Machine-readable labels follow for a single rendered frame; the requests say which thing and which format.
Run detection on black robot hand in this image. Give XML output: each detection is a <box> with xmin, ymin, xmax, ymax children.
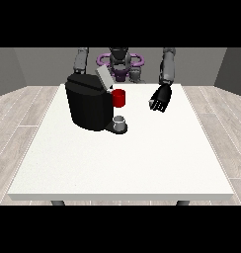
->
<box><xmin>148</xmin><ymin>83</ymin><xmax>174</xmax><ymax>114</ymax></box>

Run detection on small grey coffee pod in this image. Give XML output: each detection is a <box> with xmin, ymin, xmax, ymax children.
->
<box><xmin>129</xmin><ymin>67</ymin><xmax>142</xmax><ymax>84</ymax></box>

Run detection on red pod holder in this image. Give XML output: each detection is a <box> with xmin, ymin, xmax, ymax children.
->
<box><xmin>111</xmin><ymin>88</ymin><xmax>126</xmax><ymax>109</ymax></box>

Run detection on pale grey machine lid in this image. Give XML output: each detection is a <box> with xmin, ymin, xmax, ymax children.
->
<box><xmin>94</xmin><ymin>64</ymin><xmax>115</xmax><ymax>90</ymax></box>

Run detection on black coffee machine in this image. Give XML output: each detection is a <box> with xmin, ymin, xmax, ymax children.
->
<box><xmin>64</xmin><ymin>72</ymin><xmax>128</xmax><ymax>135</ymax></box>

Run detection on small grey cup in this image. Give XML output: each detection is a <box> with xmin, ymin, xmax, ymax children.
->
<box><xmin>112</xmin><ymin>115</ymin><xmax>127</xmax><ymax>132</ymax></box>

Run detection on grey robot trunk purple rings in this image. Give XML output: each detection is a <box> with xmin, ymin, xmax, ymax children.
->
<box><xmin>96</xmin><ymin>47</ymin><xmax>146</xmax><ymax>83</ymax></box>

